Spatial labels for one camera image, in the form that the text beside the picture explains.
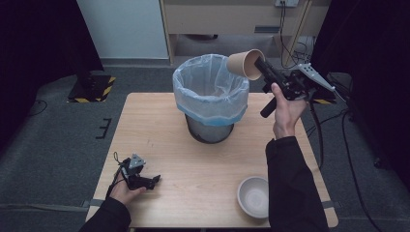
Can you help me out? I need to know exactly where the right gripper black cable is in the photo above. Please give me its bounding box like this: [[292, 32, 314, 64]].
[[308, 99, 325, 171]]

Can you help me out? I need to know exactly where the person's left hand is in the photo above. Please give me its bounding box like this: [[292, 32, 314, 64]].
[[108, 173, 148, 206]]

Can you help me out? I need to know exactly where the black curtain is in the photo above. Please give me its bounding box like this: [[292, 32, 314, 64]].
[[0, 0, 104, 154], [309, 0, 410, 191]]

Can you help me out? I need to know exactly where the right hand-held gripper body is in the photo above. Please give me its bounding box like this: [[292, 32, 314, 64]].
[[259, 63, 337, 119]]

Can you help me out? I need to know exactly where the brown paper cup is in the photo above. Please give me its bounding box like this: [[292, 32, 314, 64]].
[[225, 48, 267, 82]]

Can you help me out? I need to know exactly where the striped stand base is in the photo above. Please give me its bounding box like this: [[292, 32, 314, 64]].
[[312, 72, 348, 105], [66, 73, 117, 104]]

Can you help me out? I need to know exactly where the grey bowl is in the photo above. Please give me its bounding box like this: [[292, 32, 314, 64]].
[[236, 175, 271, 220]]

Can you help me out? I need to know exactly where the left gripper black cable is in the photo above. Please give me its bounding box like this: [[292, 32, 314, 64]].
[[105, 151, 131, 198]]

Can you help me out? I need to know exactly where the translucent plastic bin bag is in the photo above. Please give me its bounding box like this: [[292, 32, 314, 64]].
[[171, 53, 251, 128]]

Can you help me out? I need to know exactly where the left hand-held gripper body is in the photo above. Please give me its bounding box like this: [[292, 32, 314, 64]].
[[119, 153, 153, 191]]

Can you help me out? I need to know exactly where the black tape floor marker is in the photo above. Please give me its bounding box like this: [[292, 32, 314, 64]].
[[95, 117, 113, 140]]

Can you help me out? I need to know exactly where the bundle of black cables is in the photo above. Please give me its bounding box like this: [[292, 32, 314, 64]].
[[278, 1, 316, 70]]

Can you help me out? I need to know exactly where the person's right hand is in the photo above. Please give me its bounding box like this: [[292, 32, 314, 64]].
[[270, 82, 308, 140]]

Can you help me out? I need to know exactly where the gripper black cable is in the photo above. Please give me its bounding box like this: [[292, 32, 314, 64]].
[[308, 99, 325, 171], [105, 151, 131, 198]]

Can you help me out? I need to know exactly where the metal mesh trash bin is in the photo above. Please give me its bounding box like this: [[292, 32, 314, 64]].
[[184, 111, 236, 145]]

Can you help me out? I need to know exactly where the wooden cabinet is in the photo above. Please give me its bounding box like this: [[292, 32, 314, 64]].
[[159, 0, 334, 66]]

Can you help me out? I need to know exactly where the black floor cable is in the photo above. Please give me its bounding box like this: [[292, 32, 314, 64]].
[[340, 108, 385, 232], [26, 99, 49, 118]]

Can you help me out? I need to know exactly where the white power strip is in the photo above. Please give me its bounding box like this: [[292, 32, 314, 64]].
[[274, 0, 301, 9]]

